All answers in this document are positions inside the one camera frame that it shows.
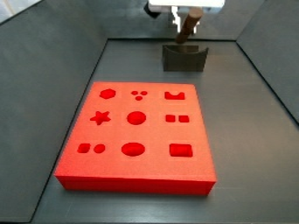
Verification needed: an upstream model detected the red foam shape board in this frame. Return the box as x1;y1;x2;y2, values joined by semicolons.
55;82;216;195

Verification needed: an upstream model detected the dark grey curved fixture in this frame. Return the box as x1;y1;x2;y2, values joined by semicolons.
163;45;210;72

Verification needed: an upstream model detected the brown oval rod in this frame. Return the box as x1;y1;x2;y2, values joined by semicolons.
175;7;203;44

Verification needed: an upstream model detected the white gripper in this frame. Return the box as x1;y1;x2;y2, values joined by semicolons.
148;0;226;34

